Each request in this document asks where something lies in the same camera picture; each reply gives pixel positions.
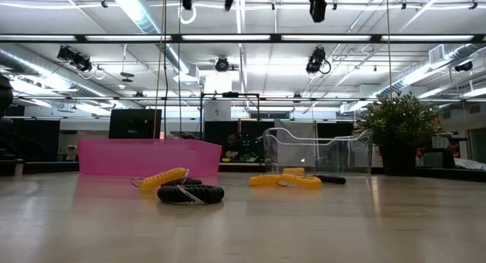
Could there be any pink plastic bin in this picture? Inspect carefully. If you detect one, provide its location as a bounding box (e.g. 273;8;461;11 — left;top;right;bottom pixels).
77;138;223;179

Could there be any clear plastic bin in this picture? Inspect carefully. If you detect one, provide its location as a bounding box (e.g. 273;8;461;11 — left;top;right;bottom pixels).
261;127;373;176

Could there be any black aluminium rig frame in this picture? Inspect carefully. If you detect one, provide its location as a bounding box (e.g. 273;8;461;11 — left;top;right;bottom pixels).
0;160;486;182

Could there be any black metal frame stand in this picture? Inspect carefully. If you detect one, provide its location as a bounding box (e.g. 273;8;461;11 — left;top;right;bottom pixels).
199;90;262;141

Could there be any tan hanging cord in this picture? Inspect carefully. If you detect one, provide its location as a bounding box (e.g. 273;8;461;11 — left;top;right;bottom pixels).
153;0;166;139

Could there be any black beam with light strips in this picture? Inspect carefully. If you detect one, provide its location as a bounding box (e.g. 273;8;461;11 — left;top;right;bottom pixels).
0;33;486;44

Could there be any black computer monitor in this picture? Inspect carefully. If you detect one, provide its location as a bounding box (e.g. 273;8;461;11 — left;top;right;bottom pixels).
109;109;163;139

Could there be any green potted plant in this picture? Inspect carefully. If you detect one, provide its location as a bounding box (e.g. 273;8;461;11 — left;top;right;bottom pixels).
352;90;443;176

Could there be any black chair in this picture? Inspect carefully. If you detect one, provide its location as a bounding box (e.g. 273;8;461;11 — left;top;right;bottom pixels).
417;132;470;170

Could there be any white looped cable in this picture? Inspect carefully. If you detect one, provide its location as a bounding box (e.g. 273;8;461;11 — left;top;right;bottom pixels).
178;0;197;25

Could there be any black hanging cable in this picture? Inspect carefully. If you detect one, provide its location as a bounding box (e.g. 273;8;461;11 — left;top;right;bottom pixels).
386;0;393;100
163;0;169;139
178;0;182;139

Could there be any black partition panel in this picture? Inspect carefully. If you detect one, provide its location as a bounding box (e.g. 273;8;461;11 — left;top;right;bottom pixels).
204;121;275;164
7;119;61;162

